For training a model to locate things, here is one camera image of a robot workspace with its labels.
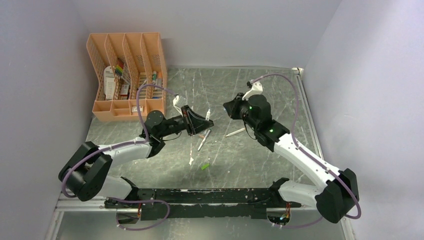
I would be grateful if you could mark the white pen on table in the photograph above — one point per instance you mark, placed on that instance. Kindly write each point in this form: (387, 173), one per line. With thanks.
(207, 133)

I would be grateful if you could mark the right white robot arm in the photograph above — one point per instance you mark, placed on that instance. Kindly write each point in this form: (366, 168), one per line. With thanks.
(334, 192)

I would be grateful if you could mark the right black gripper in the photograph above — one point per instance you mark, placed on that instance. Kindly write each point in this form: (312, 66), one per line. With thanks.
(232, 106)

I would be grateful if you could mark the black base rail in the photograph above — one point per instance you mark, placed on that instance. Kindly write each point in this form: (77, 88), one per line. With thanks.
(201, 203)

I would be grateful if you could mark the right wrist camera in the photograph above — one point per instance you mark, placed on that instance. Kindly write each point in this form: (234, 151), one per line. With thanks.
(255, 88)

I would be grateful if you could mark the green pen cap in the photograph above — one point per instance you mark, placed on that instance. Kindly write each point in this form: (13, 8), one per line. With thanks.
(205, 166)

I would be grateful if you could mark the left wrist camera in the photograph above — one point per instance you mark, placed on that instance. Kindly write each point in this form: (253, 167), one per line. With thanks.
(179, 102)

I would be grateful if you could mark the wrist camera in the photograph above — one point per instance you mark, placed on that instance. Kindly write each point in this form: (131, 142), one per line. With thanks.
(179, 102)
(255, 88)

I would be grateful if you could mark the white pen blue tip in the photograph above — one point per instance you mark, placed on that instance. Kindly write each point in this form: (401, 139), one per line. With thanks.
(208, 113)

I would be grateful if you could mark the colored markers pack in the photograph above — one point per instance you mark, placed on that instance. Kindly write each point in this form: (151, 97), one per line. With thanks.
(119, 68)

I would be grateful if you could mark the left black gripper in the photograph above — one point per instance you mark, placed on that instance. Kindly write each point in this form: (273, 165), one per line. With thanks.
(193, 122)

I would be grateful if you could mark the orange file organizer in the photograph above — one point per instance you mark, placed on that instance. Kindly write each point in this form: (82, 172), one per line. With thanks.
(145, 74)

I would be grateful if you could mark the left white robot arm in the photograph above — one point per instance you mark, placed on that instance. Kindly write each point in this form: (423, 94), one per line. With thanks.
(86, 174)

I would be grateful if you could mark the white booklet in organizer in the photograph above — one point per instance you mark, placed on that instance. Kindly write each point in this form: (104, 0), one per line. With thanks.
(108, 83)

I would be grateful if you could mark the small white box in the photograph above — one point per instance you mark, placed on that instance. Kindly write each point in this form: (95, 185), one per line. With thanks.
(135, 109)

